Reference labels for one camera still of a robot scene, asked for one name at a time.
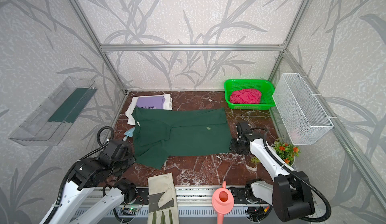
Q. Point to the white wire mesh basket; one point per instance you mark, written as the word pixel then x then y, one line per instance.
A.
pixel 302 114

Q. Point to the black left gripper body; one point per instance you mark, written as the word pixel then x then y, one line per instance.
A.
pixel 125 159

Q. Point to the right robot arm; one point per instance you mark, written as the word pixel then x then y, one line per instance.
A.
pixel 291 195

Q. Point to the pink crumpled t-shirt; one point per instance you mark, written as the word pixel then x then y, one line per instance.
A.
pixel 246 96

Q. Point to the dark green t-shirt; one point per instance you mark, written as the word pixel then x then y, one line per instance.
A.
pixel 160 134

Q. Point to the beige gardening glove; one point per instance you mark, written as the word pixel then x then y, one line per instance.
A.
pixel 163 207

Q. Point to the clear plastic wall shelf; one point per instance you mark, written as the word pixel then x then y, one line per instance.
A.
pixel 50 122

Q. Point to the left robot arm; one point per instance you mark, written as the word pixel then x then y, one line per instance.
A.
pixel 78 183

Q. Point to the green plastic basket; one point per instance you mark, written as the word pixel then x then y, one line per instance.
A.
pixel 265 87

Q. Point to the potted artificial flowers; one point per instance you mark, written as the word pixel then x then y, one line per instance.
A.
pixel 287 152

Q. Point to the white folded t-shirt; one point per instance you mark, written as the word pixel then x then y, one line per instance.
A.
pixel 131 121

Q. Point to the light blue garden trowel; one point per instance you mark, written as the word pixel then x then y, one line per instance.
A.
pixel 128 134

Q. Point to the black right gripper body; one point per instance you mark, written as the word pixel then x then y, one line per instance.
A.
pixel 237 145

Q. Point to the pink watering can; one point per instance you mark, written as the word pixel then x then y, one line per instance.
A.
pixel 222 202

